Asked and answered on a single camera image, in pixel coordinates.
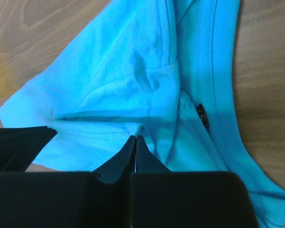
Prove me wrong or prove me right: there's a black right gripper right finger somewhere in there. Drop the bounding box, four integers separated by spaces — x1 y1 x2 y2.
130 136 258 228

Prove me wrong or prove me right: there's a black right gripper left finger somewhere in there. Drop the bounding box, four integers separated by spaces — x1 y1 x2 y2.
0 136 135 228

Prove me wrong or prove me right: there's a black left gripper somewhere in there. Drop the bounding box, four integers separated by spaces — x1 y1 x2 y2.
0 126 57 172

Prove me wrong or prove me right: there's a cyan blue t-shirt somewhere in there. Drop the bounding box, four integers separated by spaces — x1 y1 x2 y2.
0 0 285 228

